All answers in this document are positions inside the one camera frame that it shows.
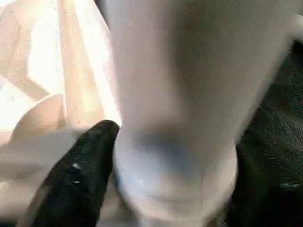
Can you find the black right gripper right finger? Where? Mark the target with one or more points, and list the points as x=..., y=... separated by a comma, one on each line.
x=265, y=196

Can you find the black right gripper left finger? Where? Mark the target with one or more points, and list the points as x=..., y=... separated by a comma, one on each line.
x=75, y=179

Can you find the white plastic table top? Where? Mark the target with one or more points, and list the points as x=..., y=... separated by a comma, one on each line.
x=59, y=59

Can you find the white plastic table leg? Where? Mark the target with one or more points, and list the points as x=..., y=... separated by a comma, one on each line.
x=189, y=82

